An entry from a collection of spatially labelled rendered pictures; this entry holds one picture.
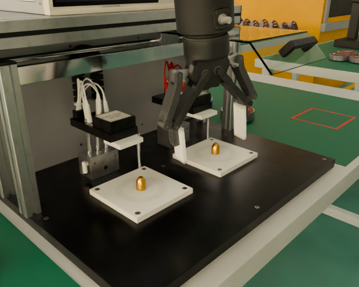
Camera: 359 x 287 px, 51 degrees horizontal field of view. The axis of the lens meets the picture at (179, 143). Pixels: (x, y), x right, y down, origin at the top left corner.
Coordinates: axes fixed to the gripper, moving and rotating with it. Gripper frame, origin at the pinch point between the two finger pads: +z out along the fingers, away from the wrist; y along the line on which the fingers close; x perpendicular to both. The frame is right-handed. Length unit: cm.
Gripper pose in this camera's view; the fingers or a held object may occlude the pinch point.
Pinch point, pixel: (211, 143)
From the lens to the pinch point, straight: 70.0
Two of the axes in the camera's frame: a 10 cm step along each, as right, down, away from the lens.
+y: 8.5, -3.2, 4.3
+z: 0.9, 8.8, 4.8
